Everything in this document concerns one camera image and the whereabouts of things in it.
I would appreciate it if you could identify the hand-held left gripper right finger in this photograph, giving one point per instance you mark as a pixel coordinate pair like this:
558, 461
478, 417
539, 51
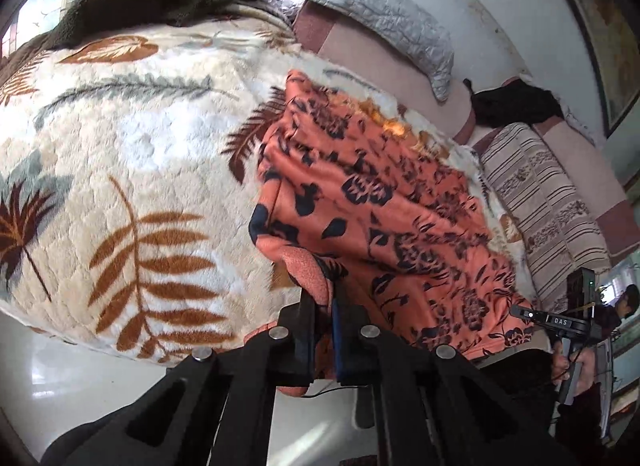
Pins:
342, 341

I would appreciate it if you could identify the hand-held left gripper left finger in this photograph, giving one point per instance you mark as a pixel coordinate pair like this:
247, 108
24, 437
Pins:
306, 346

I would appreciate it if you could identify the orange floral garment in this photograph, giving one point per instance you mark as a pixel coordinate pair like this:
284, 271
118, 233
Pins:
400, 206

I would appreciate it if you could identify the person's right hand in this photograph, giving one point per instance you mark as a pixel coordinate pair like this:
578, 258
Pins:
560, 363

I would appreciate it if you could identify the striped beige cushion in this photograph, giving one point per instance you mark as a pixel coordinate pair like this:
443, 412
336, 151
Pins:
540, 196

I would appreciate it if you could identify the black garment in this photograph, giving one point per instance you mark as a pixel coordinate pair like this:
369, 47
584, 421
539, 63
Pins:
515, 103

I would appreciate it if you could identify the leaf print fleece blanket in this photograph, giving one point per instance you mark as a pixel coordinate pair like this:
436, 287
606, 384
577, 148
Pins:
150, 145

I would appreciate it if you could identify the grey quilted pillow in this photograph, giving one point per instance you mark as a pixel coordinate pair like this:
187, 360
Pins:
380, 10

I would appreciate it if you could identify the purple shiny cloth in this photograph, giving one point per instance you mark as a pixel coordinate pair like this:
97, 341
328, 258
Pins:
280, 5

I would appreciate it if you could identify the framed wall picture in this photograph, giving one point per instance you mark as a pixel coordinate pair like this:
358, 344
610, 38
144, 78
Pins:
605, 30

